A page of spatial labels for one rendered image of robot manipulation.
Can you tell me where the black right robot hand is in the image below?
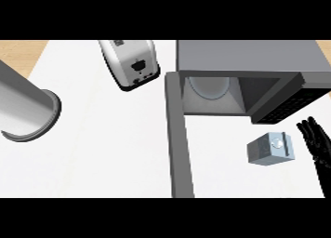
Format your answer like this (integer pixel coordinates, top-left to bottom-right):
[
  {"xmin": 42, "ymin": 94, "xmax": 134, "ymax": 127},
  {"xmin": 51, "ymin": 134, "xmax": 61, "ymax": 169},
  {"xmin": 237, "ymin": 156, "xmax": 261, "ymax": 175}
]
[{"xmin": 295, "ymin": 115, "xmax": 331, "ymax": 199}]

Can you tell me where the pale blue milk carton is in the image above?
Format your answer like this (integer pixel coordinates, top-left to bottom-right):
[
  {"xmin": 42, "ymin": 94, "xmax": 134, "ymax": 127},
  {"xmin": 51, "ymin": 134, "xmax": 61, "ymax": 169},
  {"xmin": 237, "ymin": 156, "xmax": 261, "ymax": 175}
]
[{"xmin": 245, "ymin": 131, "xmax": 296, "ymax": 166}]

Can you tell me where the grey microwave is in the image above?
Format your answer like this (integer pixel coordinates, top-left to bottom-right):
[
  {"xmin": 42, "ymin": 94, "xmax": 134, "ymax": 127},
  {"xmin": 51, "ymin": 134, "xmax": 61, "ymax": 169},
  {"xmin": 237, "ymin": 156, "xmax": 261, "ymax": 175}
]
[{"xmin": 175, "ymin": 40, "xmax": 331, "ymax": 126}]

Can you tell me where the grey microwave door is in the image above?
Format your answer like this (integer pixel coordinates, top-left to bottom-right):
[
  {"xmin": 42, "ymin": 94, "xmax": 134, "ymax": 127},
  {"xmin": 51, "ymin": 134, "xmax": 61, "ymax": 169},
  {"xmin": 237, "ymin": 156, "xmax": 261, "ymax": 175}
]
[{"xmin": 163, "ymin": 72, "xmax": 196, "ymax": 199}]

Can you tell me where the white toaster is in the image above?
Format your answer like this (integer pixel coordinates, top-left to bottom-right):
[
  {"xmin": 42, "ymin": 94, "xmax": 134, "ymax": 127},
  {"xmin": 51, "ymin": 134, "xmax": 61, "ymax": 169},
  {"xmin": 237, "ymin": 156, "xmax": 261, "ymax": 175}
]
[{"xmin": 97, "ymin": 40, "xmax": 162, "ymax": 93}]

